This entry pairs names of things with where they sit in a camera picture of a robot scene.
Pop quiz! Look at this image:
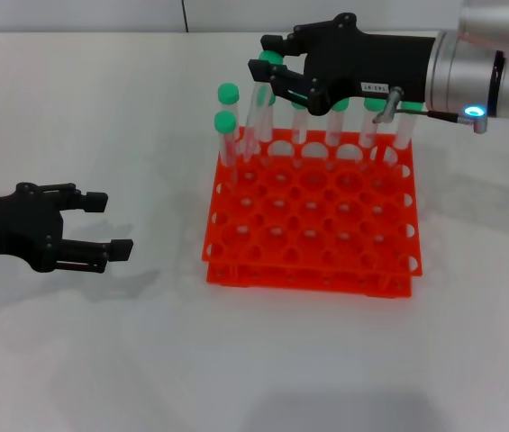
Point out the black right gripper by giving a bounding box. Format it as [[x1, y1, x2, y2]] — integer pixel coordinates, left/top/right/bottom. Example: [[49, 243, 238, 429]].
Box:
[[247, 12, 439, 117]]

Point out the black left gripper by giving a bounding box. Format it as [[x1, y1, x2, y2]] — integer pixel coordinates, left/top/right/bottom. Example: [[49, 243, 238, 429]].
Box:
[[0, 181, 134, 275]]

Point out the clear test tube green cap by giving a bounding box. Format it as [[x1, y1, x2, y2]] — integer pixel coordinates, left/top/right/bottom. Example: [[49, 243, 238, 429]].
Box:
[[326, 99, 351, 170], [213, 110, 239, 188], [241, 49, 282, 166], [290, 101, 312, 167], [360, 98, 387, 172], [257, 92, 278, 166], [386, 102, 424, 175], [216, 82, 241, 157]]

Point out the orange test tube rack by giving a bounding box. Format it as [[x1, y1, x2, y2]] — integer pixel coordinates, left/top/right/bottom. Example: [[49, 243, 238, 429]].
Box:
[[201, 125, 423, 299]]

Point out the right arm black connector cable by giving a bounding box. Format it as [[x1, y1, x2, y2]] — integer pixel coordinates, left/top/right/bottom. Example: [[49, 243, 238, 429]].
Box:
[[397, 105, 489, 134]]

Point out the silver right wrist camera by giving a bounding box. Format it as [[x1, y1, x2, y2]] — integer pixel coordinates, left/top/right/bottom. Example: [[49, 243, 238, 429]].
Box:
[[458, 0, 509, 35]]

